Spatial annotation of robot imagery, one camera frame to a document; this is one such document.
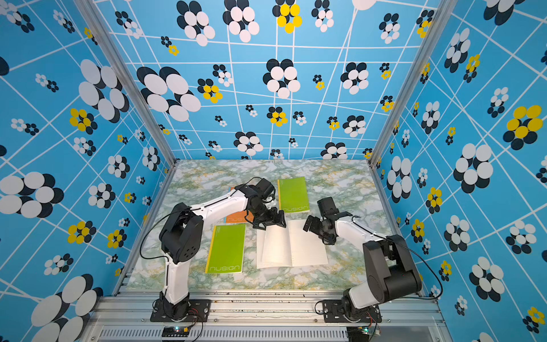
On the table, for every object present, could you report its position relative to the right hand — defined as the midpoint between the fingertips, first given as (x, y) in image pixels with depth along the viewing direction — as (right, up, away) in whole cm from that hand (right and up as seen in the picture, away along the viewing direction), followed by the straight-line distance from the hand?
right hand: (315, 230), depth 92 cm
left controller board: (-52, -30, -20) cm, 63 cm away
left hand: (-15, +3, -4) cm, 16 cm away
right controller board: (+10, -29, -22) cm, 38 cm away
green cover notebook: (-9, +14, +15) cm, 23 cm away
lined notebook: (-12, -6, -4) cm, 14 cm away
